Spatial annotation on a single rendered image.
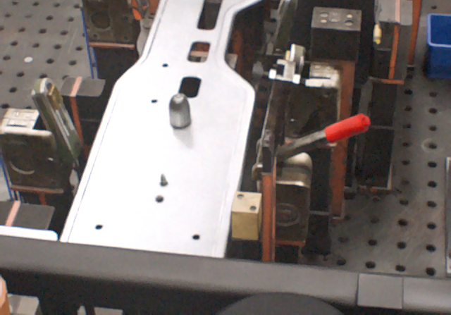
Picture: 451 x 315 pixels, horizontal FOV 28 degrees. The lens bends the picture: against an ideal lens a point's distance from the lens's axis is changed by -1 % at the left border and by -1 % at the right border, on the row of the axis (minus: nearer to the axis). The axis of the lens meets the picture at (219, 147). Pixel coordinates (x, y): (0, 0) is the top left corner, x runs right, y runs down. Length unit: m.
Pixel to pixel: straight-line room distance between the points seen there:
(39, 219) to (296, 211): 0.35
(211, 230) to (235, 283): 0.74
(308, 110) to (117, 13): 0.41
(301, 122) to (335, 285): 0.90
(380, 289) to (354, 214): 1.17
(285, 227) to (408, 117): 0.62
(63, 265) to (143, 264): 0.04
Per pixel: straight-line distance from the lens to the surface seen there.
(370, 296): 0.44
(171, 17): 1.54
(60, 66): 1.95
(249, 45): 1.74
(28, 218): 1.27
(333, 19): 1.32
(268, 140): 1.02
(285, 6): 1.41
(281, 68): 1.09
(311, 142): 1.15
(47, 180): 1.35
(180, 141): 1.31
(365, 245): 1.57
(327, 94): 1.30
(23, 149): 1.32
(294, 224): 1.23
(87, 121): 1.45
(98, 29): 1.59
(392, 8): 1.43
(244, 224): 1.14
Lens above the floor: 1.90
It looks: 44 degrees down
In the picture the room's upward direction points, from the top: 3 degrees counter-clockwise
